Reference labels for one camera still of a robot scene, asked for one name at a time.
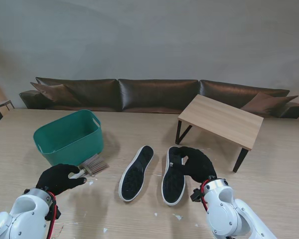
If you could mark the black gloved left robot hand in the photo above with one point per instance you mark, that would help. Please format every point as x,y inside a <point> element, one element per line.
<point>57,179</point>

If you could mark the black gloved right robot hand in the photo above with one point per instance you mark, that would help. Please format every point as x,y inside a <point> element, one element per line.
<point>199,164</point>

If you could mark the yellow canvas sneaker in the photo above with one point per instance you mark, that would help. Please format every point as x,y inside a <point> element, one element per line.
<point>134,179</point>
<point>173,186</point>

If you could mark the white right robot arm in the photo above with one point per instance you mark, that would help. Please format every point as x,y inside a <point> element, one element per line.
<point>229,211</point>

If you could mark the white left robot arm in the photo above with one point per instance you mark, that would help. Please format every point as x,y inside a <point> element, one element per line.
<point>17,214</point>

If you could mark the green plastic basket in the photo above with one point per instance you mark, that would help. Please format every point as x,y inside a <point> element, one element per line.
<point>64,132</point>

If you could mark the small wooden stand black legs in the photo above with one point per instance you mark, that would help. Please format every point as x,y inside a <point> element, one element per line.
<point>219,119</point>

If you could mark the brown leather sofa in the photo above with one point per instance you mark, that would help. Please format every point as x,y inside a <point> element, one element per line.
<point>152,94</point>

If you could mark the brown sofa cushion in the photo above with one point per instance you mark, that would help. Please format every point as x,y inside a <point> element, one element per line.
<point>54,93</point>
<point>269,104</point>

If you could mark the small wooden side table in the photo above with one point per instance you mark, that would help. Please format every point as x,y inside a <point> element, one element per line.
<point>3,102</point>

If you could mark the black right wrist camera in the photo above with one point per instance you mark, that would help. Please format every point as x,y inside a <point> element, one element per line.
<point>196,195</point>

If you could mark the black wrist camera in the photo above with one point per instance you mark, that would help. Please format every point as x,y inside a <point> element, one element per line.
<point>54,214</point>
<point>196,195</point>

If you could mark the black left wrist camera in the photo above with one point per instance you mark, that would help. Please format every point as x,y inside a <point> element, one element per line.
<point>54,214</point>

